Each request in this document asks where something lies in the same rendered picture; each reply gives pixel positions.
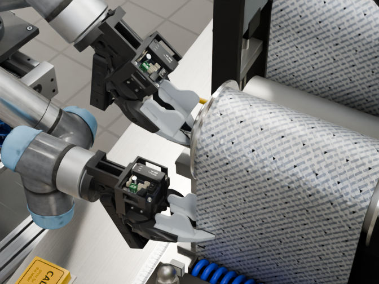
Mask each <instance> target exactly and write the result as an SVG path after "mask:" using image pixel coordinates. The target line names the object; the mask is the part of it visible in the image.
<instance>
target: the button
mask: <svg viewBox="0 0 379 284"><path fill-rule="evenodd" d="M70 279H71V276H70V271H68V270H66V269H64V268H62V267H59V266H57V265H55V264H53V263H51V262H49V261H46V260H44V259H42V258H39V257H37V256H36V257H35V258H34V259H33V260H32V262H31V263H30V264H29V265H28V267H27V268H26V270H25V271H24V272H23V273H22V275H21V276H20V277H19V279H18V280H17V281H16V282H15V284H68V282H69V281H70Z"/></svg>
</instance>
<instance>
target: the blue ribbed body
mask: <svg viewBox="0 0 379 284"><path fill-rule="evenodd" d="M199 273H200V274H201V277H200V279H202V280H204V281H206V280H207V279H208V277H209V278H211V279H210V282H209V283H211V284H216V283H217V281H218V282H220V284H256V282H255V280H254V279H249V280H246V277H245V276H244V275H239V276H237V273H236V272H234V271H233V270H232V271H229V272H228V270H227V268H225V267H220V268H219V267H218V265H217V264H216V263H211V264H209V261H208V260H206V259H201V260H200V261H199V262H198V263H196V264H195V266H194V268H193V270H192V272H191V275H193V276H195V277H197V275H198V274H199Z"/></svg>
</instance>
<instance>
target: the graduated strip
mask: <svg viewBox="0 0 379 284"><path fill-rule="evenodd" d="M170 245H171V243H170V242H158V243H157V245H156V246H155V248H154V249H153V251H152V252H151V254H150V256H149V257H148V259H147V260H146V262H145V263H144V264H143V266H142V267H141V269H140V271H139V272H138V274H137V275H136V277H135V278H134V280H133V281H132V283H131V284H145V283H146V281H147V280H148V279H149V277H150V275H151V274H152V272H153V271H154V269H155V267H156V266H157V264H158V263H159V261H160V260H161V259H162V257H163V256H164V255H165V252H166V251H167V250H168V248H169V247H170Z"/></svg>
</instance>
